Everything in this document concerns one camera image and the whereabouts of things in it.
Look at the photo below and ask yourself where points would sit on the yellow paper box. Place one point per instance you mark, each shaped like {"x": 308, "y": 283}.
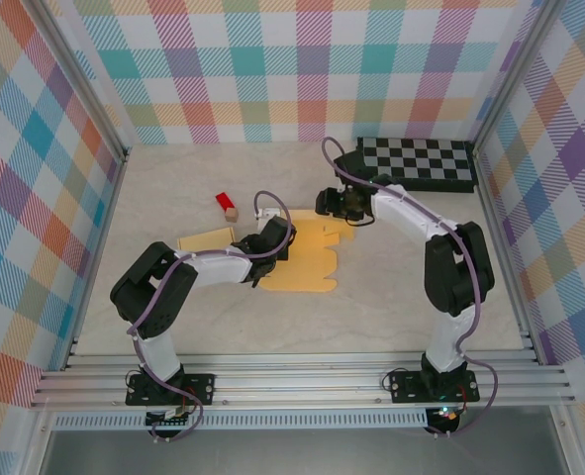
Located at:
{"x": 302, "y": 277}
{"x": 205, "y": 240}

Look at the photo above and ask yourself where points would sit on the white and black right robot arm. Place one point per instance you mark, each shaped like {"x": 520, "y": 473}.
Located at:
{"x": 411, "y": 213}

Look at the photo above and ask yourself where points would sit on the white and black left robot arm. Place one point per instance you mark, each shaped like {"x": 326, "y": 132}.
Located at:
{"x": 218, "y": 269}

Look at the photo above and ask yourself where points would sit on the small wooden cube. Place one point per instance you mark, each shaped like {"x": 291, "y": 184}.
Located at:
{"x": 231, "y": 215}

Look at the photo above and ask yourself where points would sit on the red block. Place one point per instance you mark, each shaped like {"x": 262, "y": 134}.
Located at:
{"x": 225, "y": 200}

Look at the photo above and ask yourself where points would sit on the black and grey checkerboard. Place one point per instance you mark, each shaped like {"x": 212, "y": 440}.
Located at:
{"x": 435, "y": 158}

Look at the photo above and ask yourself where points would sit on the small circuit board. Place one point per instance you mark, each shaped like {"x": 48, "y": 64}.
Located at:
{"x": 170, "y": 420}
{"x": 448, "y": 415}

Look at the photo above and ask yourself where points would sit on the grey metal panel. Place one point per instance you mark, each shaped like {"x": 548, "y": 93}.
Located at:
{"x": 297, "y": 455}

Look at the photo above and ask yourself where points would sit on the aluminium front rail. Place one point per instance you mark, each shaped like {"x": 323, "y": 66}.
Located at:
{"x": 297, "y": 381}

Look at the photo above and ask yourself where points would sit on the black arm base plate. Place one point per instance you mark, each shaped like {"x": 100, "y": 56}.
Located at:
{"x": 200, "y": 386}
{"x": 406, "y": 388}

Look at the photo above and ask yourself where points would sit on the aluminium side rail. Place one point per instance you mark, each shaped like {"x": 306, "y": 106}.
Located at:
{"x": 100, "y": 247}
{"x": 503, "y": 232}

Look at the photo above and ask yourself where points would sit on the aluminium frame post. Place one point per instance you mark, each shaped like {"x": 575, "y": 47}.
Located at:
{"x": 84, "y": 74}
{"x": 511, "y": 74}

